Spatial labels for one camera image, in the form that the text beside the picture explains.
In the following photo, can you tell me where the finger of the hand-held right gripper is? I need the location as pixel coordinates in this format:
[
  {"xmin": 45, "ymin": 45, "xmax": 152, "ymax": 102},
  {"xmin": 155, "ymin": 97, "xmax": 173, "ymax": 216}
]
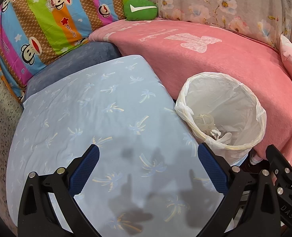
[{"xmin": 265, "ymin": 144, "xmax": 292, "ymax": 189}]

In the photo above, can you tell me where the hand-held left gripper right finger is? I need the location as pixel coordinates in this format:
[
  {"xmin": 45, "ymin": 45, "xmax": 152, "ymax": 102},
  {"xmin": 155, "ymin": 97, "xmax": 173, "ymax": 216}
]
[{"xmin": 197, "ymin": 143, "xmax": 282, "ymax": 237}]

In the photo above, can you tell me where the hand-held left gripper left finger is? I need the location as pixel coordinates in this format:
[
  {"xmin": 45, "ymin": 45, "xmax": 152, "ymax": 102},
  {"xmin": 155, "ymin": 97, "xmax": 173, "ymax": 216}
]
[{"xmin": 17, "ymin": 144, "xmax": 100, "ymax": 237}]

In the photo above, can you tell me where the white glove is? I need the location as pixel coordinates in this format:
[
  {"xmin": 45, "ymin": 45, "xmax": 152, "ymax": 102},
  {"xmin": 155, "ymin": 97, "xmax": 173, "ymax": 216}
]
[{"xmin": 209, "ymin": 128, "xmax": 233, "ymax": 145}]

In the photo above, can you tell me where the wastebasket with white plastic liner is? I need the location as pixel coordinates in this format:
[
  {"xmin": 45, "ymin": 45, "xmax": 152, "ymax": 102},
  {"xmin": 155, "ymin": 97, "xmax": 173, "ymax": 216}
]
[{"xmin": 174, "ymin": 71, "xmax": 267, "ymax": 166}]

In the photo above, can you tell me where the speckled cream cloth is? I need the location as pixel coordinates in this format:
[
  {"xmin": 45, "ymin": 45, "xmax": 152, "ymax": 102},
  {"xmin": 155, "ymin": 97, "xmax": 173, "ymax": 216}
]
[{"xmin": 0, "ymin": 59, "xmax": 25, "ymax": 228}]

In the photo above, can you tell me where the blue-grey cushion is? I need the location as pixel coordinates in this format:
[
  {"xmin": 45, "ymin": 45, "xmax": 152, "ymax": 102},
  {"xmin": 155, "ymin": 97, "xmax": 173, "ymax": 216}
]
[{"xmin": 24, "ymin": 41, "xmax": 122, "ymax": 104}]

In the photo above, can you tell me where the pink blanket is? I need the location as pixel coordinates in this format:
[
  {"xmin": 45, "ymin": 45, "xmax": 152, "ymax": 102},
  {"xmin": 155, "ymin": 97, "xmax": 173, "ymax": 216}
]
[{"xmin": 88, "ymin": 18, "xmax": 292, "ymax": 173}]

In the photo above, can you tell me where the colourful striped monkey print quilt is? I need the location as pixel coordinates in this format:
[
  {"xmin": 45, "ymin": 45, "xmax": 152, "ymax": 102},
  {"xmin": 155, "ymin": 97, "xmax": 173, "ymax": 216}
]
[{"xmin": 0, "ymin": 0, "xmax": 130, "ymax": 102}]

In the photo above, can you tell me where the grey floral sheet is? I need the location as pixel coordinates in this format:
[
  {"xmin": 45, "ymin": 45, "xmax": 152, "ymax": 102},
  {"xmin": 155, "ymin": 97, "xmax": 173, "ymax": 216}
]
[{"xmin": 125, "ymin": 0, "xmax": 292, "ymax": 50}]

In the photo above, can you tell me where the green round cushion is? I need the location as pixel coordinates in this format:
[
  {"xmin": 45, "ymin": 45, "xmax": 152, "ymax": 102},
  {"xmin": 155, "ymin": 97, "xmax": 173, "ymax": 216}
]
[{"xmin": 123, "ymin": 0, "xmax": 159, "ymax": 21}]

